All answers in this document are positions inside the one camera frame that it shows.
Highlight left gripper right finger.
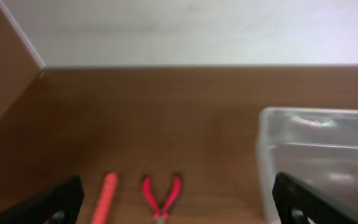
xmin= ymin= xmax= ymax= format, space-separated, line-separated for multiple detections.
xmin=272 ymin=172 xmax=358 ymax=224

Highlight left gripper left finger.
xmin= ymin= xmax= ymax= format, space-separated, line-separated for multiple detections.
xmin=0 ymin=175 xmax=85 ymax=224

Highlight clear plastic container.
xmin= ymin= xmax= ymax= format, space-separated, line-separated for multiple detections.
xmin=256 ymin=107 xmax=358 ymax=223

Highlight orange perforated bar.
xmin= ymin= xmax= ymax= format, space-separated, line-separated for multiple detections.
xmin=91 ymin=172 xmax=118 ymax=224

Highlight red-handled side cutters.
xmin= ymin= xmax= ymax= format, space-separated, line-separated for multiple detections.
xmin=141 ymin=175 xmax=183 ymax=224

